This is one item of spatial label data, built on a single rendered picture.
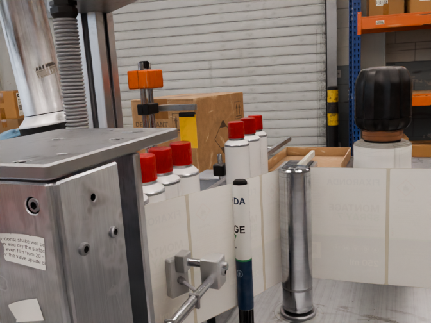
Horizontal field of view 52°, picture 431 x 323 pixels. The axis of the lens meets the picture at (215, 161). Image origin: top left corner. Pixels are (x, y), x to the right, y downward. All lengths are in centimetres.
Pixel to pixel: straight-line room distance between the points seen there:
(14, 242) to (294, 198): 35
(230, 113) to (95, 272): 123
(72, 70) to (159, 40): 474
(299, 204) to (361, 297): 18
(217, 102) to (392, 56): 395
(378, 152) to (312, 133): 438
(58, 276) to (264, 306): 41
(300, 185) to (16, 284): 35
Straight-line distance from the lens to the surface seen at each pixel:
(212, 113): 136
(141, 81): 72
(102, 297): 26
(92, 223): 25
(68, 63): 62
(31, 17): 92
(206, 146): 133
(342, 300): 63
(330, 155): 184
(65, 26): 62
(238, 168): 90
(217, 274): 43
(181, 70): 526
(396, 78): 69
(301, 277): 56
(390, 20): 436
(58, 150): 26
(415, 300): 65
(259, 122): 102
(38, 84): 91
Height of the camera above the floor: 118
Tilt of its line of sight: 11 degrees down
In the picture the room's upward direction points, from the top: 3 degrees counter-clockwise
